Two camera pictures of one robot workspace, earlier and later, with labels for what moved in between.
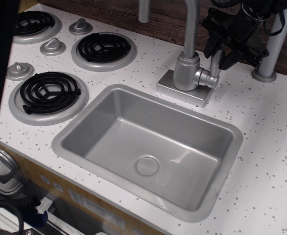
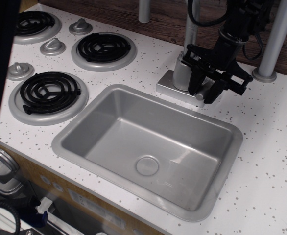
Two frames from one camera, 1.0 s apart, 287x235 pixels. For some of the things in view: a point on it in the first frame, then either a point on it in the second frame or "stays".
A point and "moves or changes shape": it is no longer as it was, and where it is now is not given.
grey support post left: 144,7 stays
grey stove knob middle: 52,47 stays
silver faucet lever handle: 213,78 moves or changes shape
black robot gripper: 237,32 to 222,61
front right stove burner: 49,98 stays
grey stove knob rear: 80,27 stays
